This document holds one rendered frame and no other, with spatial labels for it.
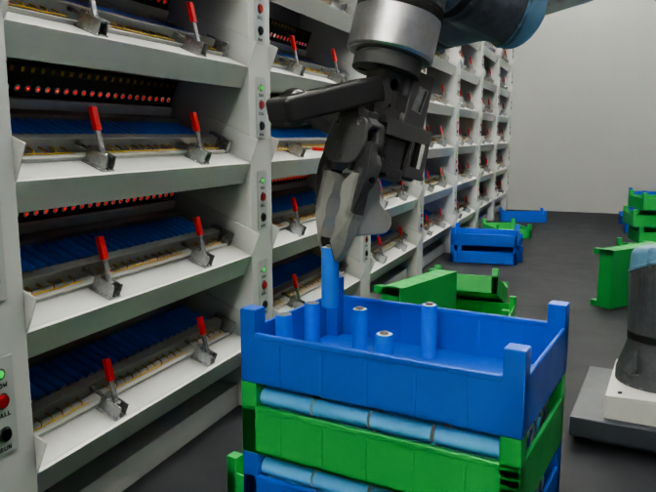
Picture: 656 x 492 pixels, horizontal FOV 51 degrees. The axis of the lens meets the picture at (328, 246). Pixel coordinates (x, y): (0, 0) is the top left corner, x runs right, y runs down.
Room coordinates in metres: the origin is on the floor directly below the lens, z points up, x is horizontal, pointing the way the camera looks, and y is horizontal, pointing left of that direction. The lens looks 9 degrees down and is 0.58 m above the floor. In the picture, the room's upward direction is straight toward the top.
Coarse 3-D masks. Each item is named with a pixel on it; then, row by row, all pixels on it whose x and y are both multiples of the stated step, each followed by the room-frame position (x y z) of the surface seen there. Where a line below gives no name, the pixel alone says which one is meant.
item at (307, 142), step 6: (276, 138) 1.64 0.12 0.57; (282, 138) 1.67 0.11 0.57; (288, 138) 1.70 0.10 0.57; (294, 138) 1.73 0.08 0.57; (300, 138) 1.76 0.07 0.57; (306, 138) 1.79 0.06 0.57; (312, 138) 1.84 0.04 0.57; (318, 138) 1.87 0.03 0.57; (324, 138) 1.91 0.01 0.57; (282, 144) 1.64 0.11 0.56; (306, 144) 1.77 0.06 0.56; (312, 144) 1.81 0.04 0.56; (318, 144) 1.84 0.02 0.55; (324, 144) 1.88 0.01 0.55
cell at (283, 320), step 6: (282, 312) 0.72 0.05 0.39; (288, 312) 0.72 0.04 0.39; (276, 318) 0.71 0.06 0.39; (282, 318) 0.71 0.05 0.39; (288, 318) 0.71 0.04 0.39; (276, 324) 0.71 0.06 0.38; (282, 324) 0.71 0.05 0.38; (288, 324) 0.71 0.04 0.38; (276, 330) 0.71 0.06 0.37; (282, 330) 0.71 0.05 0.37; (288, 330) 0.71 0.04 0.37; (282, 336) 0.71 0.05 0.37; (288, 336) 0.71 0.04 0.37
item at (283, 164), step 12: (312, 120) 2.10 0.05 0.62; (324, 120) 2.09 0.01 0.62; (324, 132) 2.09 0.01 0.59; (276, 144) 1.48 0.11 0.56; (276, 156) 1.55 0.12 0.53; (288, 156) 1.60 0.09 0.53; (312, 156) 1.72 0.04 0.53; (276, 168) 1.52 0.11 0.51; (288, 168) 1.58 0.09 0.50; (300, 168) 1.65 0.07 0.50; (312, 168) 1.72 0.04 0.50
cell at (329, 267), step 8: (328, 248) 0.68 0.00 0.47; (328, 256) 0.68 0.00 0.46; (328, 264) 0.68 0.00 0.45; (336, 264) 0.68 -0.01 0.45; (328, 272) 0.68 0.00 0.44; (336, 272) 0.68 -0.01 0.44; (328, 280) 0.68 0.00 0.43; (336, 280) 0.68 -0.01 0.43; (328, 288) 0.68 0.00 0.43; (336, 288) 0.68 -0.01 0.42; (328, 296) 0.68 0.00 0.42; (336, 296) 0.68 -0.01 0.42; (328, 304) 0.68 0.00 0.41; (336, 304) 0.68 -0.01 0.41
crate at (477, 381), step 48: (240, 336) 0.70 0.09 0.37; (336, 336) 0.85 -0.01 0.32; (480, 336) 0.77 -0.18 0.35; (528, 336) 0.74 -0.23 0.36; (288, 384) 0.67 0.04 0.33; (336, 384) 0.64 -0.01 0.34; (384, 384) 0.62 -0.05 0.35; (432, 384) 0.59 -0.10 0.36; (480, 384) 0.57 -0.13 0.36; (528, 384) 0.56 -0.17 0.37
